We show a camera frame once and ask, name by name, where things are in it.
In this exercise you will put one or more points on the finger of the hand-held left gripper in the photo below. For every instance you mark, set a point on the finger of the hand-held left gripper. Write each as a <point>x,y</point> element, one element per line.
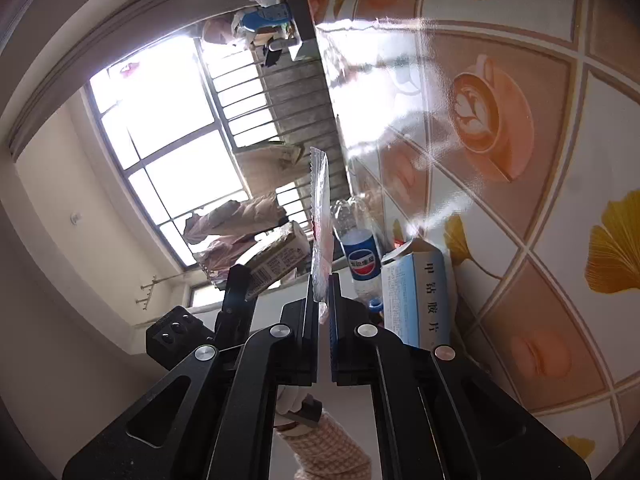
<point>237,290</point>

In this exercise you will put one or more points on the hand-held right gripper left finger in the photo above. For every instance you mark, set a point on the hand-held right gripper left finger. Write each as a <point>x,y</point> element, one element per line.
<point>312,350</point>

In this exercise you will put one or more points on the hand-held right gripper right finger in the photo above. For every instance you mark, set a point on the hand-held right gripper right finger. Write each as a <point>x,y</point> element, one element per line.
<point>334,350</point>

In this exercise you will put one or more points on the clear red-printed plastic wrapper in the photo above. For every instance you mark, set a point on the clear red-printed plastic wrapper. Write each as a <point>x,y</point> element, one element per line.
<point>320,210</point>

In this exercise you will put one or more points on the person's left hand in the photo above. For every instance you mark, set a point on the person's left hand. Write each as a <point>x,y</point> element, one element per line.
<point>289,400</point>

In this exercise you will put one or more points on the pink patterned cloth bundle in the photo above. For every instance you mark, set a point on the pink patterned cloth bundle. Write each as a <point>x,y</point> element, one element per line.
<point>230,225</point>

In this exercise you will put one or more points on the plastic bottle with blue label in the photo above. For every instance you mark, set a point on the plastic bottle with blue label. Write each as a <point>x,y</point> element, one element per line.
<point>360,260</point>

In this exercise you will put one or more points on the white and blue medicine box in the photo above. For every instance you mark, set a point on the white and blue medicine box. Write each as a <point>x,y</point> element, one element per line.
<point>410,295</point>

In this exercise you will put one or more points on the beige cloth bundle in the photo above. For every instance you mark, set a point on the beige cloth bundle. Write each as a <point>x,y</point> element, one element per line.
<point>270,162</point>

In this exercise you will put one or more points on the metal balcony railing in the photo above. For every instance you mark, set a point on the metal balcony railing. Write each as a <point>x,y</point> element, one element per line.
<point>300,110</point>

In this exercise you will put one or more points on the window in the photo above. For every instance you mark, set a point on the window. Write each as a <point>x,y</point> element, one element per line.
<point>165,110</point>

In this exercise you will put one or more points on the printed tablecloth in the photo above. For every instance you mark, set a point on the printed tablecloth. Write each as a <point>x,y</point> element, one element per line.
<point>500,210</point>

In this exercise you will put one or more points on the grey cabinet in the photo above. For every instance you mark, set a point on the grey cabinet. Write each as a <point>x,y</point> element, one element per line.
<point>300,10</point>

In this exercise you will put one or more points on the wall hook rack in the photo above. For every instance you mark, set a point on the wall hook rack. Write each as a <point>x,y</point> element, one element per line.
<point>147,290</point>

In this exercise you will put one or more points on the small round wall fixture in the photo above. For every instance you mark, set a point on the small round wall fixture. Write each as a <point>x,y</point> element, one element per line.
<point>76,218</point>

